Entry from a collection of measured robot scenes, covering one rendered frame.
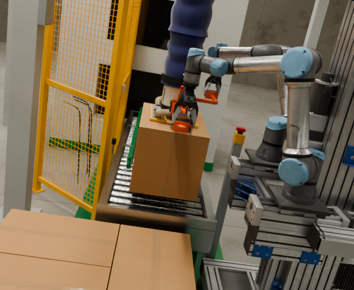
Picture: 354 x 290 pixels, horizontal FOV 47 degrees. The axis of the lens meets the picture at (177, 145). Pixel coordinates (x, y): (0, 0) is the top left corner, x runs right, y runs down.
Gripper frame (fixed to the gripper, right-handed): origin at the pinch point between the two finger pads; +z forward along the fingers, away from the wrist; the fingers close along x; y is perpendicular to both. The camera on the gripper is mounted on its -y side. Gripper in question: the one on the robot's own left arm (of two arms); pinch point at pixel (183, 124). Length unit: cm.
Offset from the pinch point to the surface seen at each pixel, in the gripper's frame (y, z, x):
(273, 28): 1005, -49, -321
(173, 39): 54, -34, 9
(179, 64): 51, -21, 3
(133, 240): 2, 67, 14
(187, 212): 43, 68, -18
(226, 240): 105, 122, -66
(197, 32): 50, -40, -4
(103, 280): -33, 67, 26
